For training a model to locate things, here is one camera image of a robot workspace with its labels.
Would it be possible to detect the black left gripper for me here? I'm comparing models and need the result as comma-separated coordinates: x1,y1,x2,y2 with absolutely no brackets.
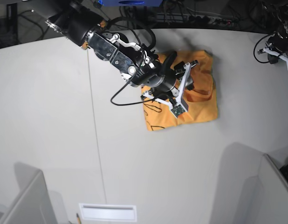
266,32,288,64

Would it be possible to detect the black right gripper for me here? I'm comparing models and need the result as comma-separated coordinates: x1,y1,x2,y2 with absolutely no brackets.
144,51,195,98

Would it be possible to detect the yellow-orange T-shirt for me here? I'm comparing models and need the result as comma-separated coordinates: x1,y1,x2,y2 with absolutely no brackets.
143,50,218,131

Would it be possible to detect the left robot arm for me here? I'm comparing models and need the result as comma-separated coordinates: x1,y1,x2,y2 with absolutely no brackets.
261,0,288,64

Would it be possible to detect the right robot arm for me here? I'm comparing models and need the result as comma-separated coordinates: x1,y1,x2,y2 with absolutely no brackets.
28,0,194,97

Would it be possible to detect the white power strip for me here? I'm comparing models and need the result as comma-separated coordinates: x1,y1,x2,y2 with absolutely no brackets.
153,13,235,26

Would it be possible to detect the purple box with blue oval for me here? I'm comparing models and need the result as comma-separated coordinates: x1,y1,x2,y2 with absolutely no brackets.
102,0,162,7

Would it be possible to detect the grey right partition panel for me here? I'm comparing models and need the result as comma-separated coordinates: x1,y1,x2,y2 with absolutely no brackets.
259,154,288,204

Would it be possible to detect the grey partition panel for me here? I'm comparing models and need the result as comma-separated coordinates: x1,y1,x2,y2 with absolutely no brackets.
259,154,288,204
0,169,58,224

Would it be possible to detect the white slotted tray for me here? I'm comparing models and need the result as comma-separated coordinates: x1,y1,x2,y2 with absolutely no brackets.
79,203,137,222

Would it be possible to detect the pencil on table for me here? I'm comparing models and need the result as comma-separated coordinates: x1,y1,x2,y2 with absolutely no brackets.
76,213,82,224

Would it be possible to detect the grey left partition panel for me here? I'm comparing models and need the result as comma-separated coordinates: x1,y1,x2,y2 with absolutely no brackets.
0,169,58,224

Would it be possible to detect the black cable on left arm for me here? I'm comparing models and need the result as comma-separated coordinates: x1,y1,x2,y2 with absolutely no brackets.
253,34,275,63

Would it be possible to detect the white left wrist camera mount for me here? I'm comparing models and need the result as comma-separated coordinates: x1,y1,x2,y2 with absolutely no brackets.
257,43,288,70

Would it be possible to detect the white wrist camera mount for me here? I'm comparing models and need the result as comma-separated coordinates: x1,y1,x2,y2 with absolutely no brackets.
141,60,199,118
257,43,288,70

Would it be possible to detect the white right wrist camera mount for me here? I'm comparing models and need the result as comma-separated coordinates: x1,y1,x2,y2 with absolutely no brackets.
141,60,199,118

